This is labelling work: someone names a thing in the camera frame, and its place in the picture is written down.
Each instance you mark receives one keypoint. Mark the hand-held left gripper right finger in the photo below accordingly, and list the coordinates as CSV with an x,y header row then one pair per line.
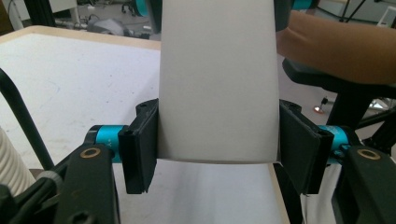
x,y
300,149

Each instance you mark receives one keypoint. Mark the tall stack of white cups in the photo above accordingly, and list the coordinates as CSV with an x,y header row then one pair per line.
x,y
12,161

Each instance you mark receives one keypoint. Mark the white cabinet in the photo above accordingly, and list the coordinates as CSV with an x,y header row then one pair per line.
x,y
62,6

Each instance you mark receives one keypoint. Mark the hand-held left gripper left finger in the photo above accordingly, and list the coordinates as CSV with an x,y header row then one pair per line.
x,y
140,149

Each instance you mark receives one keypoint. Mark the grey bag on floor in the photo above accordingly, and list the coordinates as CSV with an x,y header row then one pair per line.
x,y
107,26

